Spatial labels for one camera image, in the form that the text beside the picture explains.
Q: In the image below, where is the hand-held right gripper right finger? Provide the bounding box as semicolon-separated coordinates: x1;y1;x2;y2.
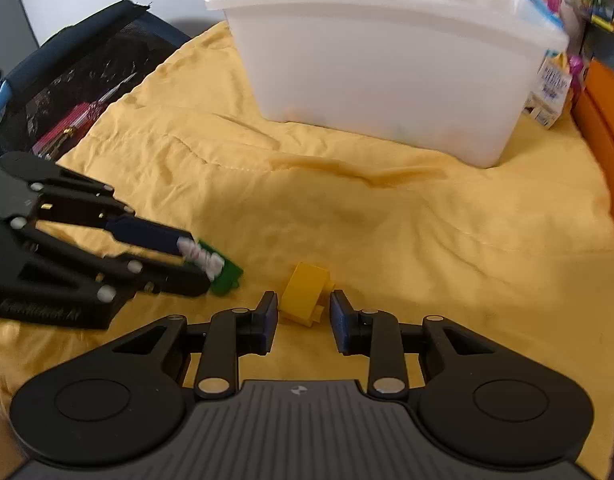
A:
329;290;494;401

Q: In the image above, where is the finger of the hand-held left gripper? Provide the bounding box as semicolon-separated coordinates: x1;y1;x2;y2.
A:
7;216;213;307
0;151;196;257

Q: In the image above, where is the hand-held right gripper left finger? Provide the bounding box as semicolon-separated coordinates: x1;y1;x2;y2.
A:
109;290;279;401

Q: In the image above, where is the yellow toy brick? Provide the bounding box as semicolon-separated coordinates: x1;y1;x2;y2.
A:
278;261;337;326

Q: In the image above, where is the green toy piece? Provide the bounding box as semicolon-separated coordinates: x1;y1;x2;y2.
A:
197;240;244;296

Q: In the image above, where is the white plastic storage container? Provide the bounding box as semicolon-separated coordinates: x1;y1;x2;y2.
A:
203;0;571;170

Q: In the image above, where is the yellow blanket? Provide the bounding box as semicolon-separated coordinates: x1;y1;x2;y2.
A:
0;20;614;480

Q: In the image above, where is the pink package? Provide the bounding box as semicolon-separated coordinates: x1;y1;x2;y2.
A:
31;101;108;161

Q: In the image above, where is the dark blue mesh bag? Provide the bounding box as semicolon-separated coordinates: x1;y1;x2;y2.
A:
0;0;194;161

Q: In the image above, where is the grey panel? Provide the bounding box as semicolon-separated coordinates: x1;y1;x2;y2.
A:
0;0;40;68

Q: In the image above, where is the small printed white carton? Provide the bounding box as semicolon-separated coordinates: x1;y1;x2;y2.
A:
524;49;574;132

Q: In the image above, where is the orange cabinet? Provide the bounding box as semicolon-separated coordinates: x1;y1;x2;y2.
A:
571;56;614;223

